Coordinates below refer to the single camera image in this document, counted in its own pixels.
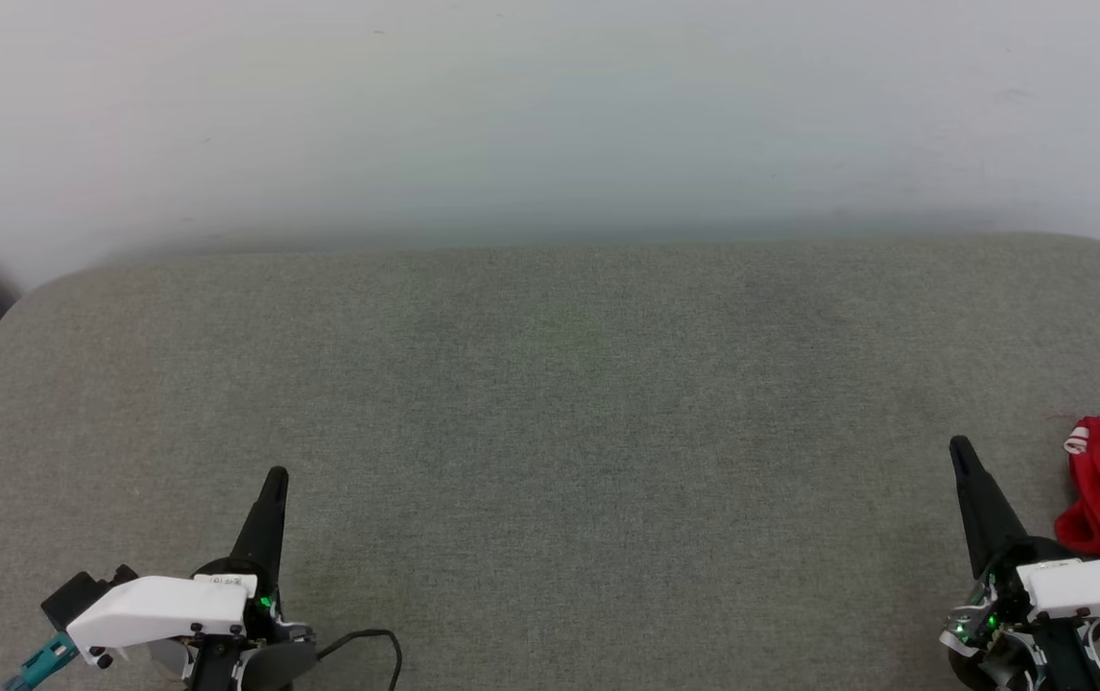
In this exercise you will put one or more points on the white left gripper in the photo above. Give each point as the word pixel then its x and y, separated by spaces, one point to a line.
pixel 166 605

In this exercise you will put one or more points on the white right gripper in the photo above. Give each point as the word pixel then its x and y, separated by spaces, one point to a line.
pixel 1097 587

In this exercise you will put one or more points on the white and grey left robot arm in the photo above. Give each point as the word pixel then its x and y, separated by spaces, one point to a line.
pixel 272 662

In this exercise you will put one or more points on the white and grey right robot arm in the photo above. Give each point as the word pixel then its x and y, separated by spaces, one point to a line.
pixel 1001 662

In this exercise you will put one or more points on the grey fabric sofa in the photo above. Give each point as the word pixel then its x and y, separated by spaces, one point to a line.
pixel 560 413

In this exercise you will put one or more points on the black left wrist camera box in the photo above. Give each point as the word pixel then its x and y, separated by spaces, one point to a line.
pixel 80 595

